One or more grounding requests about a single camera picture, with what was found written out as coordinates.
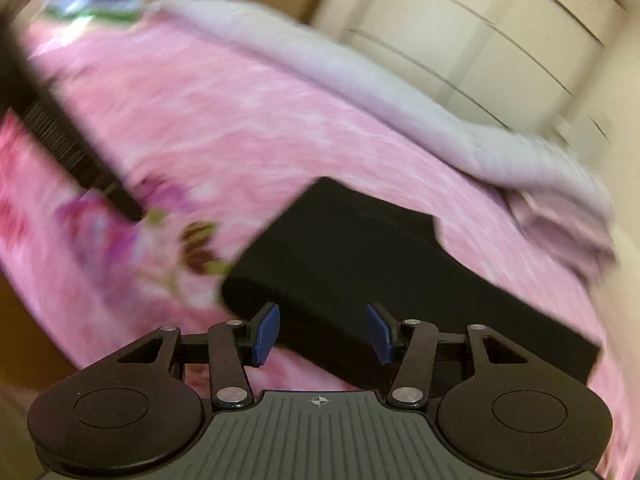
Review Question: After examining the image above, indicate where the black garment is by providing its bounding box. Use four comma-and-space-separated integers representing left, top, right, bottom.
220, 176, 602, 392

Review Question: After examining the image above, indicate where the lilac cloth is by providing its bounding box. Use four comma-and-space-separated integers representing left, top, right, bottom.
506, 189, 620, 287

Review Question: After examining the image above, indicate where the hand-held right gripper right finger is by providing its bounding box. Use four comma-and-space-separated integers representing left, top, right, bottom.
364, 303, 532, 407

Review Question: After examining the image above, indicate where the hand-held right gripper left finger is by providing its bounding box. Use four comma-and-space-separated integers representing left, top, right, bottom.
116, 302, 281, 409

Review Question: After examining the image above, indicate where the purple floral printed cloth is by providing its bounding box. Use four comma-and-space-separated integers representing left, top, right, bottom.
55, 174, 237, 307

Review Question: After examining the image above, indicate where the pink rose-patterned blanket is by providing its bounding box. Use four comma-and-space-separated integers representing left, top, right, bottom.
0, 10, 637, 480

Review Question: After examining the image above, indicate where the white wardrobe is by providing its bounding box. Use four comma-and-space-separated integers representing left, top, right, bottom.
309, 0, 640, 163

